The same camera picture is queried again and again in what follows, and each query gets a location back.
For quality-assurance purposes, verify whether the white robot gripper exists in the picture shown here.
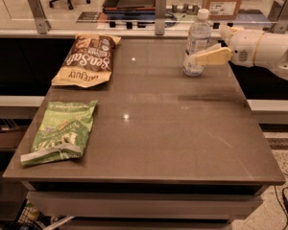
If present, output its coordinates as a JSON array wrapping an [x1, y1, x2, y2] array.
[[188, 25, 264, 67]]

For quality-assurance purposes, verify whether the clear blue plastic water bottle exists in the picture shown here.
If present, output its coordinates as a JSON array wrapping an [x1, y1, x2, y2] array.
[[183, 9, 211, 77]]

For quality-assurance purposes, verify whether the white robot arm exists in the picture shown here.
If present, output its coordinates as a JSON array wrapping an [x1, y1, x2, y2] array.
[[188, 25, 288, 81]]

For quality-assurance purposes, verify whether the cardboard box with label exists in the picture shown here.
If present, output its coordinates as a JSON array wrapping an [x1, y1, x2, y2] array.
[[202, 0, 242, 20]]

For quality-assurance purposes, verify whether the brown sea salt chip bag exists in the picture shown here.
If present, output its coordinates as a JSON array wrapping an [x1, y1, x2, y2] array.
[[52, 34, 121, 88]]

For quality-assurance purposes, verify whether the green snack bag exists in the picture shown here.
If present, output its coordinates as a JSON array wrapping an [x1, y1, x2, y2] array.
[[20, 101, 97, 167]]

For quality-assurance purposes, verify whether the middle metal glass bracket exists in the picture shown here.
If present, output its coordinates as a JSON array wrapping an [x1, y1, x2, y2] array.
[[155, 0, 166, 35]]

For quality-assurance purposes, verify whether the left metal glass bracket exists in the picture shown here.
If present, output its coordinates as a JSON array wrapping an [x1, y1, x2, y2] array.
[[27, 0, 51, 35]]

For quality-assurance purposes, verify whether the wire basket under table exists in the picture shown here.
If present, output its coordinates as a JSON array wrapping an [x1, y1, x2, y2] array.
[[16, 200, 51, 230]]

